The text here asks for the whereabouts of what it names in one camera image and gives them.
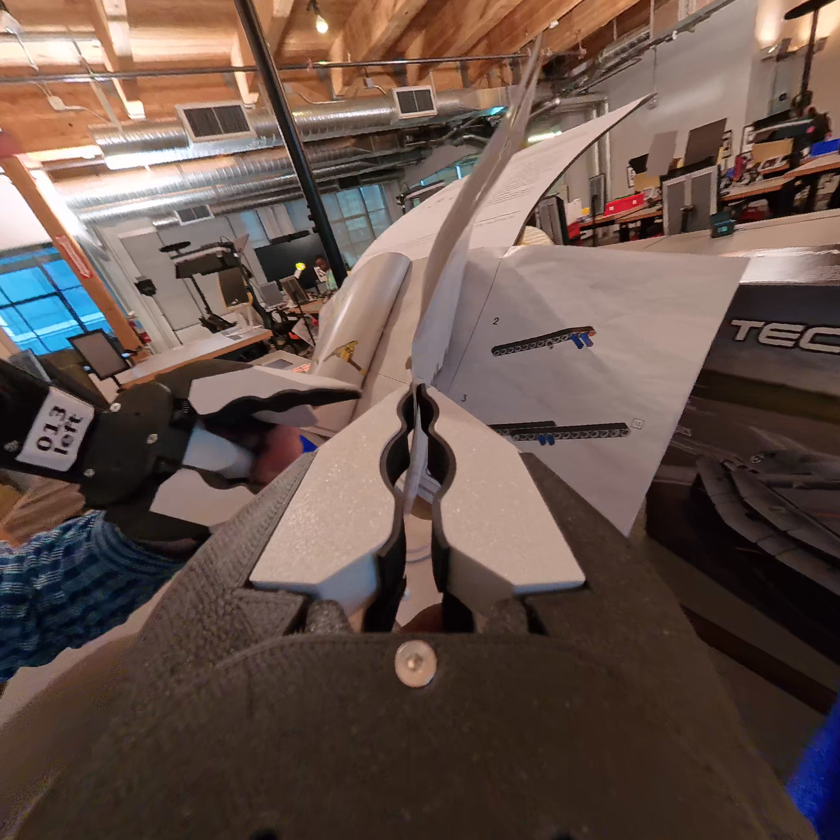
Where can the large black screen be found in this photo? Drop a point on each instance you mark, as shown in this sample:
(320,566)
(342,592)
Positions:
(289,253)

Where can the white air vent grille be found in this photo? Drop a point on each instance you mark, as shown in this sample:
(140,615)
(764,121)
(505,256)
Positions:
(415,102)
(216,121)

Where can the black floor lamp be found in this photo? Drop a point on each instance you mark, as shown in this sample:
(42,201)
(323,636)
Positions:
(812,65)

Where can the red plastic bin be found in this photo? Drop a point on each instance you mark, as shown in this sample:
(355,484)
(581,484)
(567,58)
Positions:
(623,205)

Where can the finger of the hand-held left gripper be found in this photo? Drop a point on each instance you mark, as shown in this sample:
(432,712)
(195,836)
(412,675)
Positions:
(262,384)
(216,453)

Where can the black camera stand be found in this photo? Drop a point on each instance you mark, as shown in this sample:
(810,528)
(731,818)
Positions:
(203,262)

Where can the dark flat monitor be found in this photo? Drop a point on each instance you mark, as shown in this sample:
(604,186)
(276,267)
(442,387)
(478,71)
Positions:
(705,141)

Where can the person's left forearm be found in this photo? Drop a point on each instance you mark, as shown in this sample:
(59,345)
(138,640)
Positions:
(72,590)

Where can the white instruction booklet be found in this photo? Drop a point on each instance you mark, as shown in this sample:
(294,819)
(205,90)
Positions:
(590,315)

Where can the wooden desk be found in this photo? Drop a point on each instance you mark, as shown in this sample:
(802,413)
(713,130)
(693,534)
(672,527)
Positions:
(197,354)
(630,215)

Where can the green device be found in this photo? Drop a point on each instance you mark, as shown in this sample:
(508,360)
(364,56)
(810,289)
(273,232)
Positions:
(723,224)

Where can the grey tablet on stand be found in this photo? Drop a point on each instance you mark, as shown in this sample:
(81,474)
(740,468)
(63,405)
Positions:
(293,289)
(271,295)

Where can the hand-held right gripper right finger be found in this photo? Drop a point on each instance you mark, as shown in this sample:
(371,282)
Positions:
(505,518)

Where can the black lego box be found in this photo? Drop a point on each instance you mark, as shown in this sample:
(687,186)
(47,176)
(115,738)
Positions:
(774,426)

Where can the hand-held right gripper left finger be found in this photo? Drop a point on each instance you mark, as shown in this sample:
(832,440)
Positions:
(328,512)

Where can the small blue plastic bin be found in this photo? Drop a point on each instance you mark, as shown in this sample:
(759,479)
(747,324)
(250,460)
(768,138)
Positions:
(308,443)

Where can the grey cabinet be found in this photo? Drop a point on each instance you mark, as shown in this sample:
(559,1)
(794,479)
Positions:
(689,200)

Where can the black tablet on stand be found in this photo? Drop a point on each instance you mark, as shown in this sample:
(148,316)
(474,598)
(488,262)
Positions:
(98,354)

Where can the black steel column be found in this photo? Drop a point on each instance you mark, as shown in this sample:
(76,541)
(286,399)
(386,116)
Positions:
(289,131)

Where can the person's left hand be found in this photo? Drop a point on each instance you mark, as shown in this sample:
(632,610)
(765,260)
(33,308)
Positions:
(39,508)

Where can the large blue plastic bin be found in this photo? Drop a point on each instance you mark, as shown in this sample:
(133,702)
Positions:
(817,774)

